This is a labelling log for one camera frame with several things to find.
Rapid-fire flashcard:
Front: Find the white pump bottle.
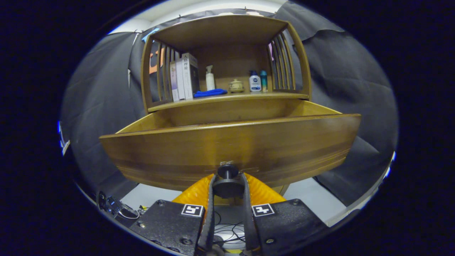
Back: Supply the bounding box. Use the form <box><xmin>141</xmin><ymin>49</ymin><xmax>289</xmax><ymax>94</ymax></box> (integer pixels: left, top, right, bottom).
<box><xmin>205</xmin><ymin>65</ymin><xmax>216</xmax><ymax>91</ymax></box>

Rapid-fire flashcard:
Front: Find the wooden drawer with black knob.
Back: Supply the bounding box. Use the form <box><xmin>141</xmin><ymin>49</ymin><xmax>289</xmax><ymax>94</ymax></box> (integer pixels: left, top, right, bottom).
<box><xmin>100</xmin><ymin>99</ymin><xmax>362</xmax><ymax>199</ymax></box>

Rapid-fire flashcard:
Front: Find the pale purple book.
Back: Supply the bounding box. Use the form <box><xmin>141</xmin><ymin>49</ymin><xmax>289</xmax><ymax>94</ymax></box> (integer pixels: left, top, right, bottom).
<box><xmin>170</xmin><ymin>61</ymin><xmax>180</xmax><ymax>102</ymax></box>

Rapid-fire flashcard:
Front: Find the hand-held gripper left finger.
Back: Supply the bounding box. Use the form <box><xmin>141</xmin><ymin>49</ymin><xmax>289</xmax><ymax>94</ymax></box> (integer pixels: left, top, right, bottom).
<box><xmin>129</xmin><ymin>174</ymin><xmax>216</xmax><ymax>256</ymax></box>

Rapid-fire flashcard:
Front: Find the thick white and black book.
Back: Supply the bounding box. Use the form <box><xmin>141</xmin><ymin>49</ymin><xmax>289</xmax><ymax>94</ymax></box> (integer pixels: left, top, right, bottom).
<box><xmin>181</xmin><ymin>53</ymin><xmax>200</xmax><ymax>100</ymax></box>

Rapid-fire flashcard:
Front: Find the wooden countertop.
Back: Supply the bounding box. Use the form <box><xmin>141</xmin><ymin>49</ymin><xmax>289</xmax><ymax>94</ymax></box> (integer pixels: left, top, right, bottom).
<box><xmin>148</xmin><ymin>91</ymin><xmax>310</xmax><ymax>112</ymax></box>

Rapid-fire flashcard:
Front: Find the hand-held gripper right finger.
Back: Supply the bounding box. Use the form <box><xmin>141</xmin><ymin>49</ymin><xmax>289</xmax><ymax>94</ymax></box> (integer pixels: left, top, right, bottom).
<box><xmin>242</xmin><ymin>173</ymin><xmax>329</xmax><ymax>256</ymax></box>

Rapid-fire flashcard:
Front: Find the white lotion bottle blue cap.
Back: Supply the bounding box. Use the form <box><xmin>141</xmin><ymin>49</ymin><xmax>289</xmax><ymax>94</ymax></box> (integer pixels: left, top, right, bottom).
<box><xmin>249</xmin><ymin>70</ymin><xmax>262</xmax><ymax>93</ymax></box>

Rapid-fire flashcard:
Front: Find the tangle of black floor cables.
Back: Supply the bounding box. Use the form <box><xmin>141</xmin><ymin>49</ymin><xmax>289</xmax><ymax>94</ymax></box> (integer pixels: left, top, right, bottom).
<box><xmin>213</xmin><ymin>212</ymin><xmax>246</xmax><ymax>251</ymax></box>

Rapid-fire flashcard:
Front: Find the wooden cabinet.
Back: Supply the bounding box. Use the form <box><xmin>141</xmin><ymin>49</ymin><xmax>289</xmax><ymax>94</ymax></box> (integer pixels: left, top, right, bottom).
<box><xmin>140</xmin><ymin>14</ymin><xmax>312</xmax><ymax>114</ymax></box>

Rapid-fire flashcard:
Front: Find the black backdrop cloth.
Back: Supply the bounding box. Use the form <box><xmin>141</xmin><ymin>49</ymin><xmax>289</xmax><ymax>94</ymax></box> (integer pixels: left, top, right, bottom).
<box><xmin>60</xmin><ymin>2</ymin><xmax>398</xmax><ymax>207</ymax></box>

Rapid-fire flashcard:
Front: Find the blue cloth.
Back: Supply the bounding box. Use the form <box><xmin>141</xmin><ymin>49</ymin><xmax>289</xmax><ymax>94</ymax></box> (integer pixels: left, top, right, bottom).
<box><xmin>193</xmin><ymin>89</ymin><xmax>228</xmax><ymax>98</ymax></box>

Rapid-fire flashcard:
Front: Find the black device with cables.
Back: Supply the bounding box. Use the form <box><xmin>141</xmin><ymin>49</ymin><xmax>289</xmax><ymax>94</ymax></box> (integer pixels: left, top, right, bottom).
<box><xmin>97</xmin><ymin>191</ymin><xmax>141</xmax><ymax>220</ymax></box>

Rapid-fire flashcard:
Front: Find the thin white book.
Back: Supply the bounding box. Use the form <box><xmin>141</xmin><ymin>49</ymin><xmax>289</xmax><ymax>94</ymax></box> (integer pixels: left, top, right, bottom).
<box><xmin>175</xmin><ymin>59</ymin><xmax>186</xmax><ymax>101</ymax></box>

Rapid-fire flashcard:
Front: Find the beige lidded tea cup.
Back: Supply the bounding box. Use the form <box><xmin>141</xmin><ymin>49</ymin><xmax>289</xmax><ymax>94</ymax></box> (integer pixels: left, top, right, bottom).
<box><xmin>228</xmin><ymin>79</ymin><xmax>245</xmax><ymax>93</ymax></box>

